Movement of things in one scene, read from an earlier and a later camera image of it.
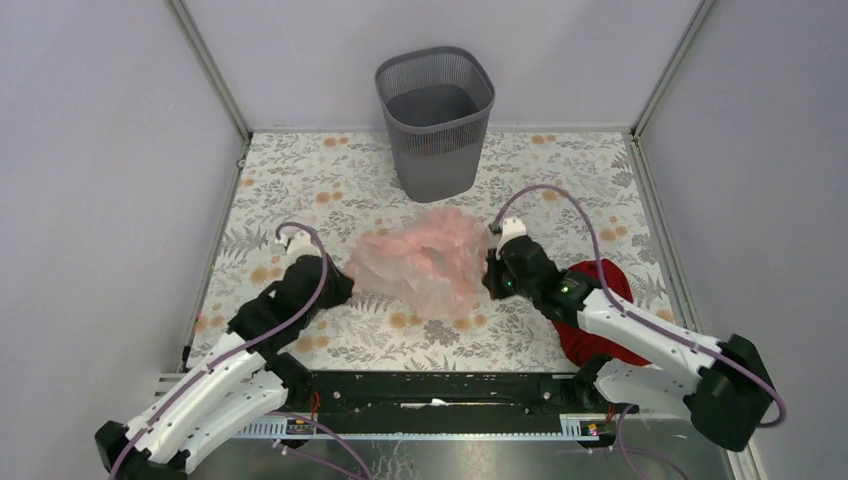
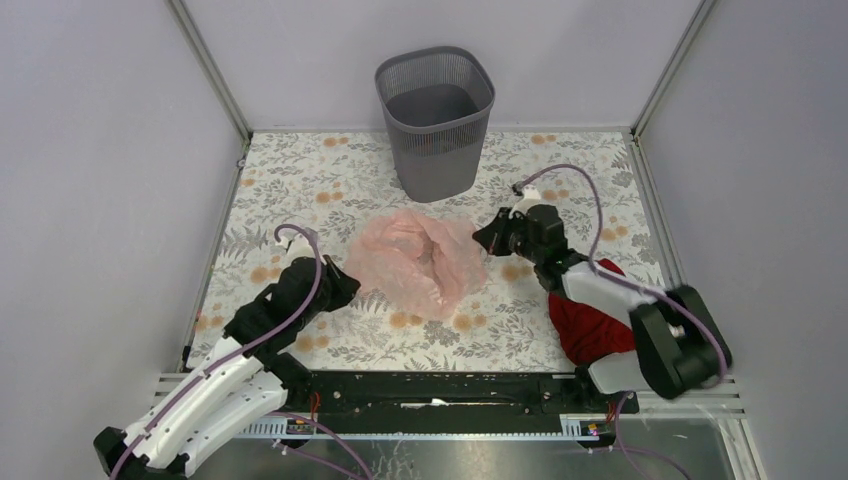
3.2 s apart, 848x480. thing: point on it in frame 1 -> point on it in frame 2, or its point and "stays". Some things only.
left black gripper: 342,286 stays
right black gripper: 491,276 -> 492,236
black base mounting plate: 444,396 stays
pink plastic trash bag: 431,263 stays
